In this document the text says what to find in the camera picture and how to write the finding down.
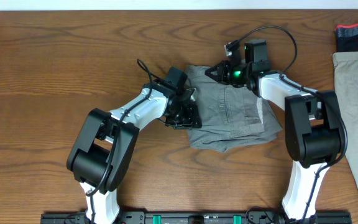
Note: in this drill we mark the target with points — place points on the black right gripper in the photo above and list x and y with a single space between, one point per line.
222 76

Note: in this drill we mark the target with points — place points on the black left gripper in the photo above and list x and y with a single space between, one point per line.
192 121

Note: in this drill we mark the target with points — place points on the grey shorts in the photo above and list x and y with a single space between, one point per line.
230 117

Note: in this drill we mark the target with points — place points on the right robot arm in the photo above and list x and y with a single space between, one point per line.
315 133

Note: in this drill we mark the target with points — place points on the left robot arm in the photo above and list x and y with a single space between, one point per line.
103 149

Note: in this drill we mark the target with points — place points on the black mounting rail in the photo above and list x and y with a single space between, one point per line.
255 216

